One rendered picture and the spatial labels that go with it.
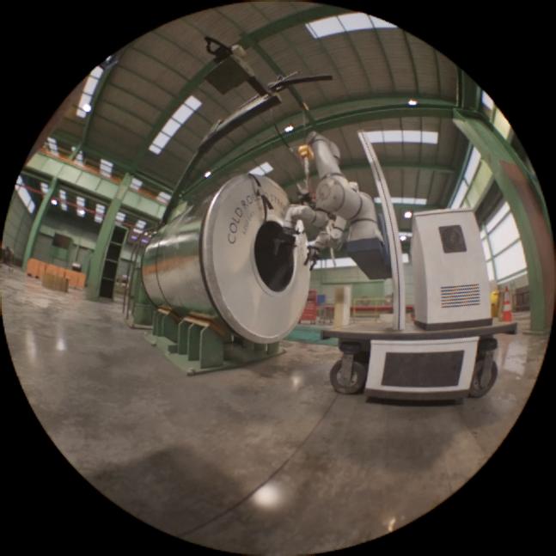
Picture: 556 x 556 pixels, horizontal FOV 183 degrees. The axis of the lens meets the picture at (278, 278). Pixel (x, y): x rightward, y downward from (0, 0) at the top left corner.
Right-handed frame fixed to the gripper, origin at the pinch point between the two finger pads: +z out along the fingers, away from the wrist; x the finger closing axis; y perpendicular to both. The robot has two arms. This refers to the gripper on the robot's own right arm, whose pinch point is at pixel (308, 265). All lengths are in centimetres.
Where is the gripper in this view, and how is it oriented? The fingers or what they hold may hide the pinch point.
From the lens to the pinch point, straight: 147.4
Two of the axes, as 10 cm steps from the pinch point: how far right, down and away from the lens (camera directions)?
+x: 4.8, 3.1, 8.2
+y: 7.5, 3.5, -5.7
